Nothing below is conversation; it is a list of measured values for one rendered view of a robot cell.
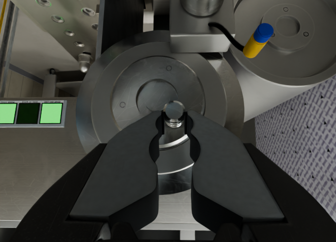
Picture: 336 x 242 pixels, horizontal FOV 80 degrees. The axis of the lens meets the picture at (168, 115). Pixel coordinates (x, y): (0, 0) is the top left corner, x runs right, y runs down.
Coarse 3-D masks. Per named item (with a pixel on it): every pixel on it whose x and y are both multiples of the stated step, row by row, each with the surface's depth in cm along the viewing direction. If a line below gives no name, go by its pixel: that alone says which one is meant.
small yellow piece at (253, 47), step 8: (208, 24) 15; (216, 24) 14; (264, 24) 10; (224, 32) 14; (256, 32) 10; (264, 32) 10; (272, 32) 10; (232, 40) 13; (248, 40) 11; (256, 40) 11; (264, 40) 10; (240, 48) 13; (248, 48) 12; (256, 48) 11; (248, 56) 12
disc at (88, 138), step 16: (144, 32) 19; (160, 32) 19; (112, 48) 19; (128, 48) 19; (96, 64) 19; (224, 64) 18; (96, 80) 18; (224, 80) 18; (80, 96) 18; (240, 96) 18; (80, 112) 18; (240, 112) 17; (80, 128) 17; (240, 128) 17; (96, 144) 17; (160, 176) 16; (176, 176) 16; (160, 192) 16; (176, 192) 16
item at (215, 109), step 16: (144, 48) 18; (160, 48) 18; (112, 64) 18; (128, 64) 18; (192, 64) 18; (208, 64) 18; (112, 80) 17; (208, 80) 17; (96, 96) 17; (208, 96) 17; (224, 96) 17; (96, 112) 17; (208, 112) 17; (224, 112) 17; (96, 128) 17; (112, 128) 17; (160, 160) 16; (176, 160) 16; (192, 160) 16
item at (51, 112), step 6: (42, 108) 52; (48, 108) 52; (54, 108) 52; (60, 108) 52; (42, 114) 51; (48, 114) 51; (54, 114) 51; (42, 120) 51; (48, 120) 51; (54, 120) 51
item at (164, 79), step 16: (144, 64) 16; (160, 64) 16; (176, 64) 16; (128, 80) 16; (144, 80) 16; (160, 80) 16; (176, 80) 16; (192, 80) 16; (112, 96) 16; (128, 96) 16; (144, 96) 16; (160, 96) 16; (176, 96) 16; (192, 96) 16; (112, 112) 16; (128, 112) 16; (144, 112) 16; (176, 128) 15; (160, 144) 15; (176, 144) 16
